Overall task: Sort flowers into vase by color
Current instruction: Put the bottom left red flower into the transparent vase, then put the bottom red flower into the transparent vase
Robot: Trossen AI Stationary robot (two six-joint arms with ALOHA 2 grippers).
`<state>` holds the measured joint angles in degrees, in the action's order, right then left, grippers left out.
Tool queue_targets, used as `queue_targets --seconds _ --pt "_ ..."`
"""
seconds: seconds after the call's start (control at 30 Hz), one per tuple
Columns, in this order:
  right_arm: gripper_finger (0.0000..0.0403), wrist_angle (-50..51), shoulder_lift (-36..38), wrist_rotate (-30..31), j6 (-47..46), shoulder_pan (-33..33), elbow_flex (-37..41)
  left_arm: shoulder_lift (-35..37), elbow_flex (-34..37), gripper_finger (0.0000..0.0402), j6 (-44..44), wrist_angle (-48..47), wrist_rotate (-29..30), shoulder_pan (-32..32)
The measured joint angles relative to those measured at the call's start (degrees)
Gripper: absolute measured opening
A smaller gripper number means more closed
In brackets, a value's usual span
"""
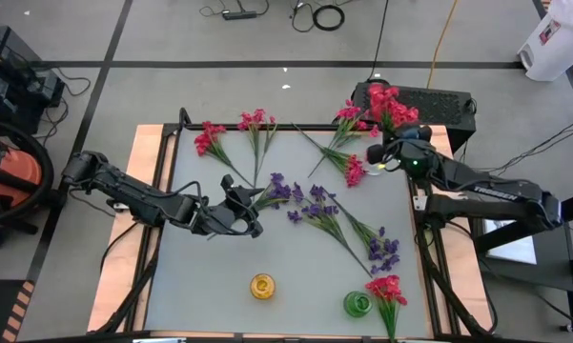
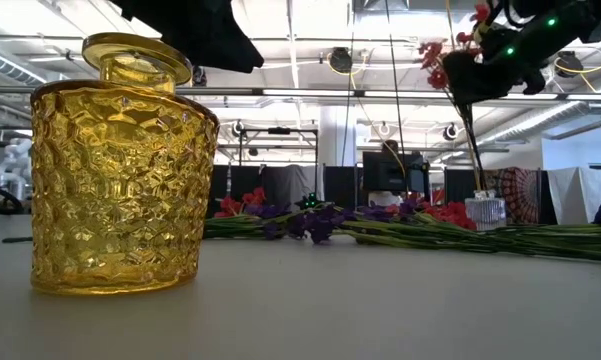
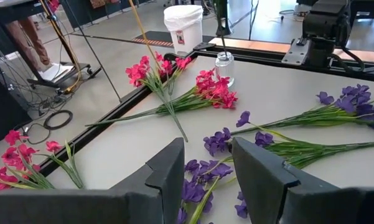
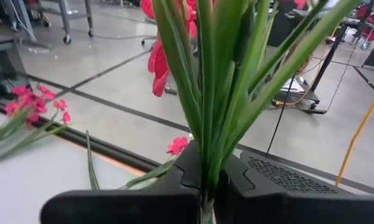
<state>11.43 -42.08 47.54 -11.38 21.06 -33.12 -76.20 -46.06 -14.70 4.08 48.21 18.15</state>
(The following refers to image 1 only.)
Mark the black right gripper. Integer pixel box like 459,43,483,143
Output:
365,124,442,181

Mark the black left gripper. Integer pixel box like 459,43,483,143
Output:
190,173,267,239

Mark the purple artificial flower bunch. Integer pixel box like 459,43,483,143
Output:
323,188,402,276
286,183,374,278
207,171,292,242

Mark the pink artificial flower bunch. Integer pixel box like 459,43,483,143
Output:
307,98,381,180
236,107,278,190

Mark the clear glass vase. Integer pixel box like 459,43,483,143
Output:
365,159,387,177

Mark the yellow glass vase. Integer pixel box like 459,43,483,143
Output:
249,272,277,301

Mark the green glass vase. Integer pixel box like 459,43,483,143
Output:
342,290,375,319

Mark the black computer case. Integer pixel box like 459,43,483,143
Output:
352,81,478,153

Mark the white paper booklet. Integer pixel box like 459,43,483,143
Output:
483,221,538,266

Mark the black power strip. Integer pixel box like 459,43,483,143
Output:
221,10,258,21

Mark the white plastic bin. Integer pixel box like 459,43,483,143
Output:
517,0,573,82

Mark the orange vacuum cleaner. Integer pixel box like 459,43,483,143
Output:
0,117,56,225
0,140,44,206

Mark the black equipment stack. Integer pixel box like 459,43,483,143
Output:
0,24,68,137

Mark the black metal table frame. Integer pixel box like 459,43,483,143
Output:
88,107,497,343

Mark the yellow floor cable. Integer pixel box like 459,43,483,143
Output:
426,0,460,90

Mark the black floor cable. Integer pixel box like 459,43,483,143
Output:
366,0,391,82

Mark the coiled black cable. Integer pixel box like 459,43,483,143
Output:
312,4,347,32

